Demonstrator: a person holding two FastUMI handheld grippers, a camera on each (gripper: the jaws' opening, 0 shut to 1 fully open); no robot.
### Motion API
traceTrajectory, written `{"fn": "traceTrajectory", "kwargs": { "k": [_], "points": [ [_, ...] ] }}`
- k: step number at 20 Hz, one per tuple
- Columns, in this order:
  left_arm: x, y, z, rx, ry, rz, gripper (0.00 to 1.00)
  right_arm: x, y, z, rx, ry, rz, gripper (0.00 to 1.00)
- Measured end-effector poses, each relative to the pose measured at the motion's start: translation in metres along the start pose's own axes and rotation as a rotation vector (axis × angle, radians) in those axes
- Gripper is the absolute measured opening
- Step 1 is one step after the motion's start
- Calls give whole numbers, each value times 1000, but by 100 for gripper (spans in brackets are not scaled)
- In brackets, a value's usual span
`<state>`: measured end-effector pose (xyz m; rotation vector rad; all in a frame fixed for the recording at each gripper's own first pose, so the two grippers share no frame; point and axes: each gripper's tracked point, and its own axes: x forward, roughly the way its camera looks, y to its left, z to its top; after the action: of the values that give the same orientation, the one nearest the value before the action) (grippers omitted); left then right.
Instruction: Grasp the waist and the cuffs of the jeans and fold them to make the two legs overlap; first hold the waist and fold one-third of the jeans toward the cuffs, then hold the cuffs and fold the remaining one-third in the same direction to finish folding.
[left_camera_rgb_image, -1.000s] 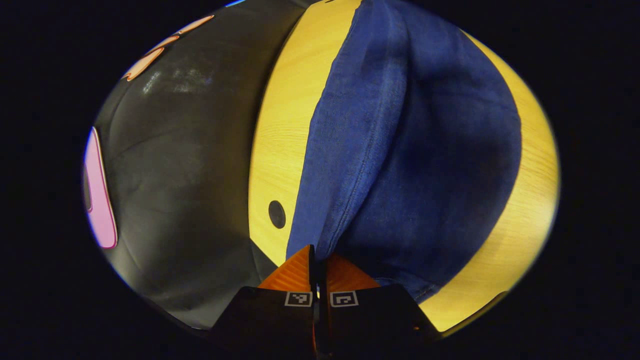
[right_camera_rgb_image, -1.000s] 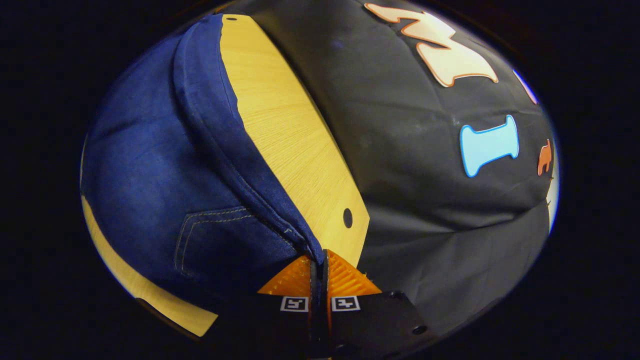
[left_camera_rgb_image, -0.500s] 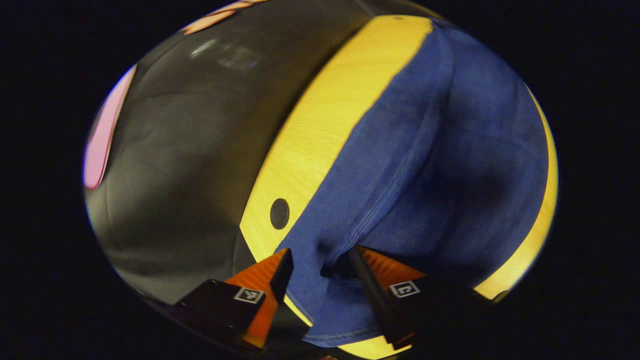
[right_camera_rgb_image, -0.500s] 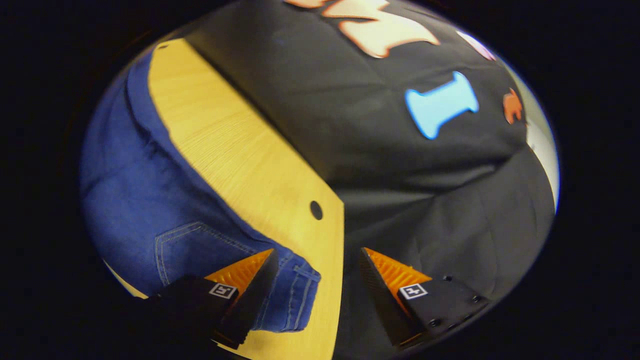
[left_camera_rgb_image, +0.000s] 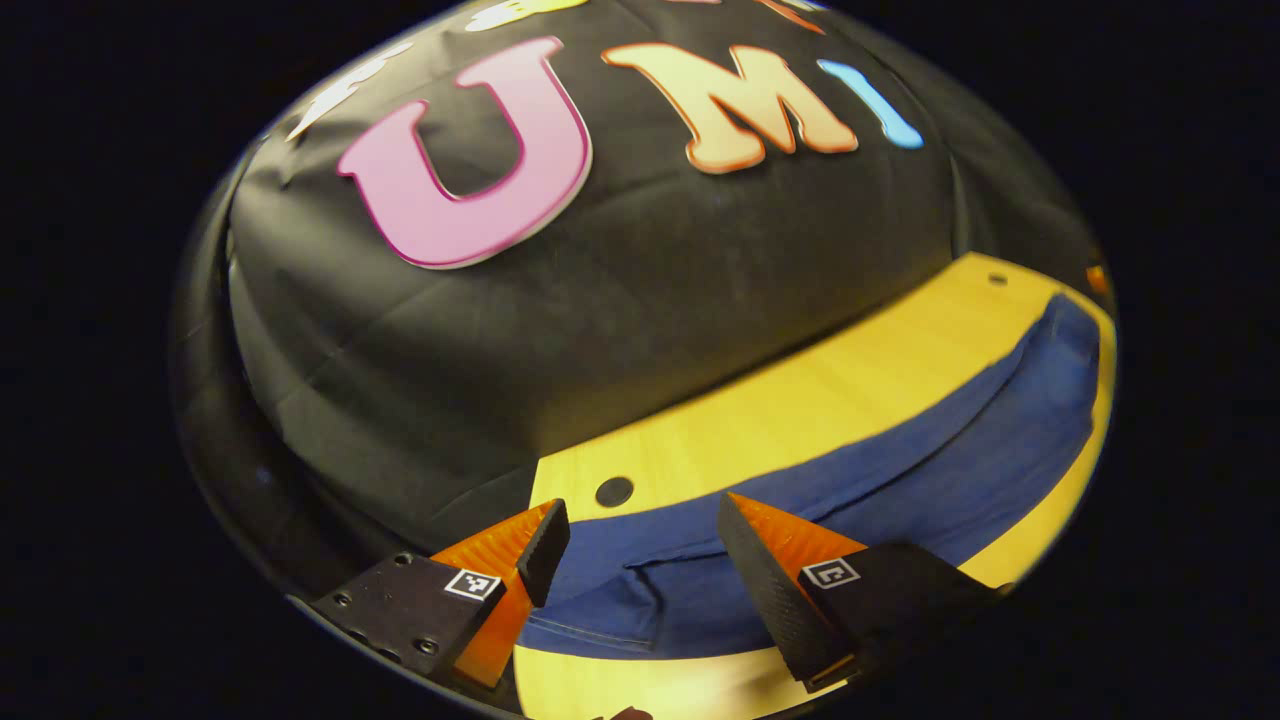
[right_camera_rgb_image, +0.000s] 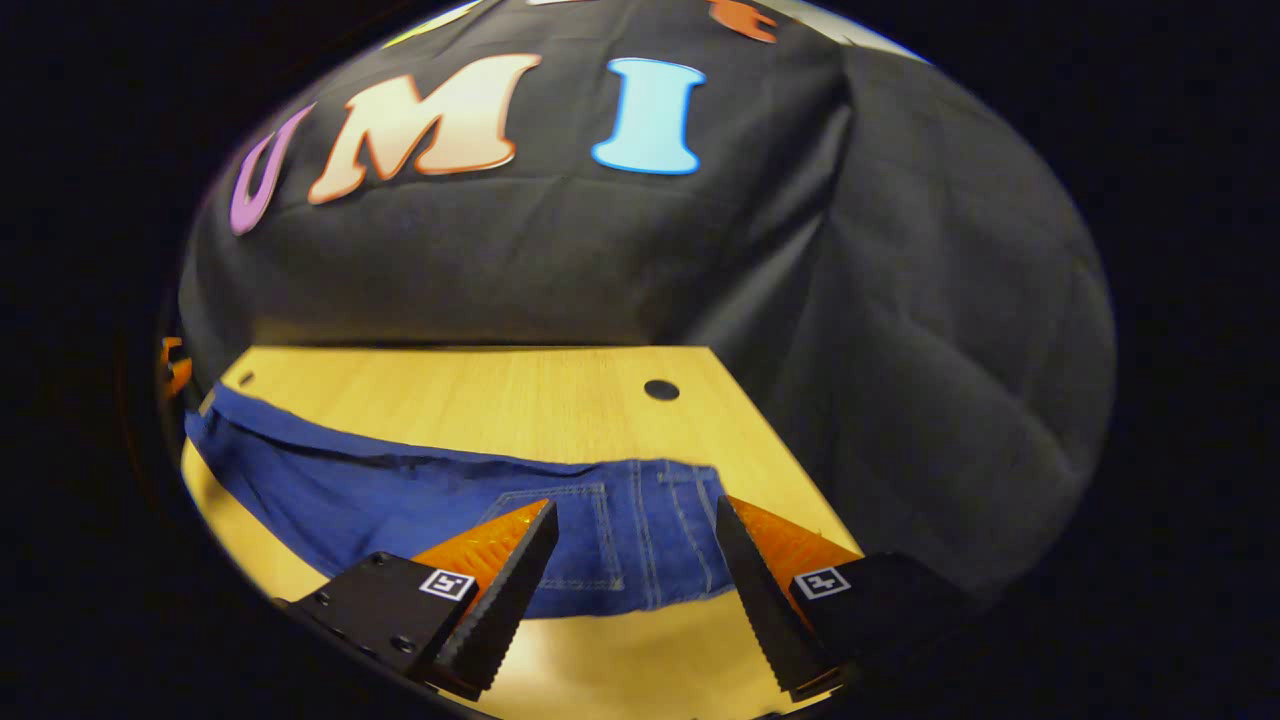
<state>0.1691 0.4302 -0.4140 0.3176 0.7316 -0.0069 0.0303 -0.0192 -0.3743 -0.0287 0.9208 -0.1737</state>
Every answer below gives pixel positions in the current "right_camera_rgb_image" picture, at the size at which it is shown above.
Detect black backdrop cloth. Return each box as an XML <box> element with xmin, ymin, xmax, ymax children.
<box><xmin>178</xmin><ymin>0</ymin><xmax>1116</xmax><ymax>601</ymax></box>

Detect blue jeans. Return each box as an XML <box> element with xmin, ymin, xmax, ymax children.
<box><xmin>185</xmin><ymin>383</ymin><xmax>736</xmax><ymax>619</ymax></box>

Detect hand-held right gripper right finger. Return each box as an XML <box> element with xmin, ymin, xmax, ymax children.
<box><xmin>715</xmin><ymin>493</ymin><xmax>971</xmax><ymax>703</ymax></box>

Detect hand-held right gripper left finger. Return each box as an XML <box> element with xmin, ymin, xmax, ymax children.
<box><xmin>275</xmin><ymin>498</ymin><xmax>561</xmax><ymax>701</ymax></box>

